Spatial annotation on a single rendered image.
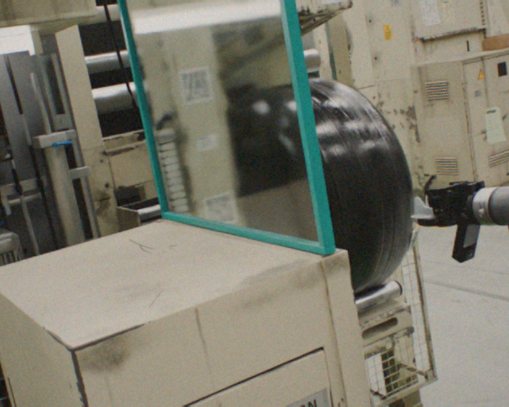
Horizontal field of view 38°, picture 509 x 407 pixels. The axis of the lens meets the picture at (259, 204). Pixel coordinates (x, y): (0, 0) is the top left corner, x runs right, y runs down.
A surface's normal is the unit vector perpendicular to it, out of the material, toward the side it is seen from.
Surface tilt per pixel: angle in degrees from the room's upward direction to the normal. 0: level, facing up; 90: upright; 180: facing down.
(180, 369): 90
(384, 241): 110
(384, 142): 65
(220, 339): 90
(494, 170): 90
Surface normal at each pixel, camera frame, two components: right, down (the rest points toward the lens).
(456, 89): -0.80, 0.25
